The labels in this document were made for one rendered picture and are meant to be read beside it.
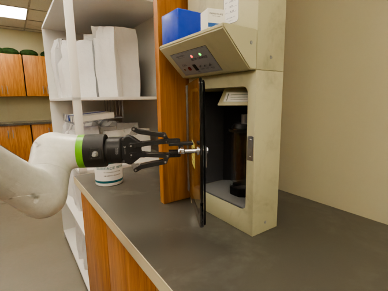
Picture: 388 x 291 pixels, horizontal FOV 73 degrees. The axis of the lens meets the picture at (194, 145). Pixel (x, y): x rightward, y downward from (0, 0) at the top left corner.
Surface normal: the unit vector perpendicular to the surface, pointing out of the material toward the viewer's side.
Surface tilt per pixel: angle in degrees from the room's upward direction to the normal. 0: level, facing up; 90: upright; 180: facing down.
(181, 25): 90
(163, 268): 0
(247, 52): 90
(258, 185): 90
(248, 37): 90
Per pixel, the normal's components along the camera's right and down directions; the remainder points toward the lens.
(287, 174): -0.82, 0.11
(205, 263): -0.01, -0.99
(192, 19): 0.57, 0.14
